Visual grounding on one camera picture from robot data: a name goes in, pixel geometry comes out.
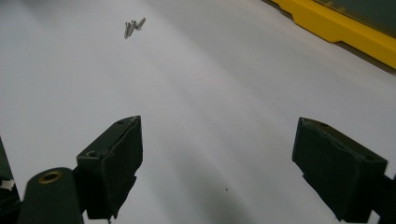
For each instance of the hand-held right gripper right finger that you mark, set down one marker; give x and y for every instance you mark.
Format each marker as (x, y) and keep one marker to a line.
(336, 174)

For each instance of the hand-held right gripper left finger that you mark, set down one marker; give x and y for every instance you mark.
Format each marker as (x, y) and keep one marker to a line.
(115, 168)

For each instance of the silver metal screw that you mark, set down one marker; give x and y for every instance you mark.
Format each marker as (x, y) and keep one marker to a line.
(132, 27)
(140, 23)
(126, 30)

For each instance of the yellow drawer organizer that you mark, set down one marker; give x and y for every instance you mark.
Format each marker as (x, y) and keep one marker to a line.
(358, 34)

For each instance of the clear plastic drawer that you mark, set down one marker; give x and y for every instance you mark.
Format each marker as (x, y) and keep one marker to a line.
(373, 12)

